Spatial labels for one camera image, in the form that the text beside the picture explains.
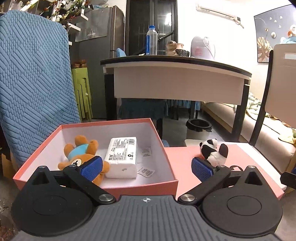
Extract panda plush toy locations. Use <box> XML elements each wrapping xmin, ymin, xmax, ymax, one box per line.
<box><xmin>199</xmin><ymin>138</ymin><xmax>228</xmax><ymax>167</ymax></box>

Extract green stacked stools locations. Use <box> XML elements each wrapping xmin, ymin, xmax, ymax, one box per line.
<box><xmin>71</xmin><ymin>67</ymin><xmax>93</xmax><ymax>121</ymax></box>

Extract white tissue pack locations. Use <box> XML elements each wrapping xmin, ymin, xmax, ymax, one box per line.
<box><xmin>105</xmin><ymin>137</ymin><xmax>137</xmax><ymax>179</ymax></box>

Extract dark woven basket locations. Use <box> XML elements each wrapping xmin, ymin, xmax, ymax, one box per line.
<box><xmin>176</xmin><ymin>49</ymin><xmax>190</xmax><ymax>57</ymax></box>

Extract beige sofa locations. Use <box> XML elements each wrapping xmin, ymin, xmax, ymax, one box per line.
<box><xmin>202</xmin><ymin>93</ymin><xmax>295</xmax><ymax>173</ymax></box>

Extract clear water bottle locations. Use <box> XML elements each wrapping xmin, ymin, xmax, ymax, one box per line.
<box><xmin>145</xmin><ymin>25</ymin><xmax>158</xmax><ymax>55</ymax></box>

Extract white table with black top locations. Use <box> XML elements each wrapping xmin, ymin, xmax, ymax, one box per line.
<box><xmin>100</xmin><ymin>55</ymin><xmax>252</xmax><ymax>142</ymax></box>

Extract white staircase with garland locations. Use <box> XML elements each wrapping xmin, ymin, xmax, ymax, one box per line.
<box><xmin>20</xmin><ymin>0</ymin><xmax>100</xmax><ymax>34</ymax></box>

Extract brown teddy bear plush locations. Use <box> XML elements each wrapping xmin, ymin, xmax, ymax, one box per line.
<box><xmin>58</xmin><ymin>135</ymin><xmax>110</xmax><ymax>186</ymax></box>

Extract small brown figurine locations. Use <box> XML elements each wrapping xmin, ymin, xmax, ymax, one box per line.
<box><xmin>166</xmin><ymin>40</ymin><xmax>184</xmax><ymax>56</ymax></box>

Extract pink box lid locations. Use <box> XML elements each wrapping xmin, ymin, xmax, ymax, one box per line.
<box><xmin>165</xmin><ymin>143</ymin><xmax>284</xmax><ymax>204</ymax></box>

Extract blue cloth on table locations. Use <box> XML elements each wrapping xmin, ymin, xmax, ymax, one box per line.
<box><xmin>115</xmin><ymin>48</ymin><xmax>126</xmax><ymax>58</ymax></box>

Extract dark grey refrigerator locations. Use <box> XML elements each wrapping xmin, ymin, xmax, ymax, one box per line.
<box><xmin>70</xmin><ymin>6</ymin><xmax>125</xmax><ymax>119</ymax></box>

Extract white chair with black frame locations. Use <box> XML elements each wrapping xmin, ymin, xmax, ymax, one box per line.
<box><xmin>249</xmin><ymin>44</ymin><xmax>295</xmax><ymax>180</ymax></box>

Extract blue textured chair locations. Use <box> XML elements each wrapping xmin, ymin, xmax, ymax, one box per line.
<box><xmin>1</xmin><ymin>10</ymin><xmax>80</xmax><ymax>166</ymax></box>

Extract white rice cooker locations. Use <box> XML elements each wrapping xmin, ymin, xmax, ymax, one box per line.
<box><xmin>191</xmin><ymin>37</ymin><xmax>216</xmax><ymax>60</ymax></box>

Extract framed wall painting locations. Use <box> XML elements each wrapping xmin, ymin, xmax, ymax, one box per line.
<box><xmin>254</xmin><ymin>4</ymin><xmax>295</xmax><ymax>63</ymax></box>

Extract black trash bin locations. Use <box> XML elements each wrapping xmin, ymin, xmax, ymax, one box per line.
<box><xmin>186</xmin><ymin>118</ymin><xmax>212</xmax><ymax>140</ymax></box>

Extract white air conditioner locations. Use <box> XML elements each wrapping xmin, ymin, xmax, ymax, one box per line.
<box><xmin>196</xmin><ymin>6</ymin><xmax>244</xmax><ymax>28</ymax></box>

